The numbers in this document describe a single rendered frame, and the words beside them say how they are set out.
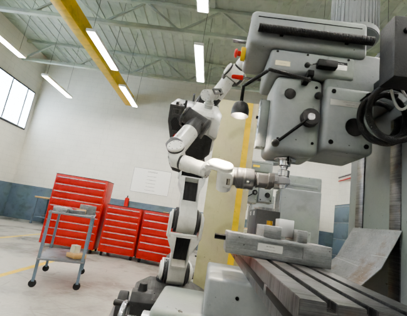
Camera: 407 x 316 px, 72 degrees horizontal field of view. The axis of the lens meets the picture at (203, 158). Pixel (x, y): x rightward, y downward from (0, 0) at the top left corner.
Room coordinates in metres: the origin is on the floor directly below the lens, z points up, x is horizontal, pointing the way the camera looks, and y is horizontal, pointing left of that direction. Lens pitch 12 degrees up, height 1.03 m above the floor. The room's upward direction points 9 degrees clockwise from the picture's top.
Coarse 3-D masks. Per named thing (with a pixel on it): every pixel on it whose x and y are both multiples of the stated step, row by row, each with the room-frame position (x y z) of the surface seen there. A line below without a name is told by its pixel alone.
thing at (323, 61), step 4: (320, 60) 0.97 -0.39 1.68; (324, 60) 0.97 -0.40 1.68; (328, 60) 0.96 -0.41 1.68; (332, 60) 0.96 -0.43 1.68; (308, 64) 0.97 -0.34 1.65; (312, 64) 0.98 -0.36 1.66; (316, 64) 0.98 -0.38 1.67; (320, 64) 0.97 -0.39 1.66; (324, 64) 0.97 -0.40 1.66; (328, 64) 0.96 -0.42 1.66; (332, 64) 0.96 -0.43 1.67; (336, 64) 0.96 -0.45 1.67; (316, 68) 0.99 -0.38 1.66; (320, 68) 0.99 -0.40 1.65; (324, 68) 0.98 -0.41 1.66; (328, 68) 0.98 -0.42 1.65; (332, 68) 0.97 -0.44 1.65; (336, 68) 0.97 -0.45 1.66
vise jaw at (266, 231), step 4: (260, 224) 1.05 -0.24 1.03; (264, 224) 0.98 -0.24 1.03; (256, 228) 1.12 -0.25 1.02; (260, 228) 1.04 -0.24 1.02; (264, 228) 0.97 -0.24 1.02; (268, 228) 0.97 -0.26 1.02; (272, 228) 0.97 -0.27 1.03; (276, 228) 0.97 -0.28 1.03; (280, 228) 0.97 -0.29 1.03; (256, 232) 1.11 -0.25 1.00; (260, 232) 1.03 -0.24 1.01; (264, 232) 0.97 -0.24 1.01; (268, 232) 0.97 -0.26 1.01; (272, 232) 0.97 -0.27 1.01; (276, 232) 0.97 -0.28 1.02; (280, 232) 0.97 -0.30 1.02; (264, 236) 0.97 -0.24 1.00; (268, 236) 0.97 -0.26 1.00; (272, 236) 0.97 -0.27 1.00; (276, 236) 0.97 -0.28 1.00; (280, 236) 0.97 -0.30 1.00
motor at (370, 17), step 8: (336, 0) 1.10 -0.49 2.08; (344, 0) 1.05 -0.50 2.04; (352, 0) 1.03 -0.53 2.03; (360, 0) 1.02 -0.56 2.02; (368, 0) 1.02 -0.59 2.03; (376, 0) 1.02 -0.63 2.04; (336, 8) 1.09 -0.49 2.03; (344, 8) 1.05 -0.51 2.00; (352, 8) 1.03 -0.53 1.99; (360, 8) 1.02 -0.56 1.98; (368, 8) 1.02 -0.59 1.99; (376, 8) 1.03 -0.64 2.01; (336, 16) 1.08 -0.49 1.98; (344, 16) 1.05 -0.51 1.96; (352, 16) 1.03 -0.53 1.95; (360, 16) 1.02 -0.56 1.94; (368, 16) 1.02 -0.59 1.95; (376, 16) 1.03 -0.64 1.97; (368, 24) 1.01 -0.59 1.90; (376, 24) 1.03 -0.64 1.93; (368, 32) 1.04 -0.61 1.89; (376, 32) 1.03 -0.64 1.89; (376, 40) 1.08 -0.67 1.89; (368, 48) 1.14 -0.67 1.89
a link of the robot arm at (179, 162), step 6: (174, 156) 1.23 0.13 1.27; (180, 156) 1.23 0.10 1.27; (186, 156) 1.22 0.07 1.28; (174, 162) 1.23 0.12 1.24; (180, 162) 1.21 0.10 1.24; (186, 162) 1.20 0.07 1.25; (192, 162) 1.20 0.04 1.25; (198, 162) 1.19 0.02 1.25; (174, 168) 1.28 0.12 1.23; (180, 168) 1.23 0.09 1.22; (186, 168) 1.21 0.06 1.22; (192, 168) 1.20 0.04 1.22; (198, 168) 1.19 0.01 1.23; (198, 174) 1.20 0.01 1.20
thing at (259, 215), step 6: (252, 210) 1.55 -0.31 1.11; (258, 210) 1.43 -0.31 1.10; (264, 210) 1.42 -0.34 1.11; (270, 210) 1.44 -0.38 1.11; (252, 216) 1.52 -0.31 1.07; (258, 216) 1.43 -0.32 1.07; (264, 216) 1.42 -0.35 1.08; (270, 216) 1.42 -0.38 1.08; (276, 216) 1.42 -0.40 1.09; (252, 222) 1.50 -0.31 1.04; (258, 222) 1.43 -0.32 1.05; (264, 222) 1.42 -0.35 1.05; (252, 228) 1.48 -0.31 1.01
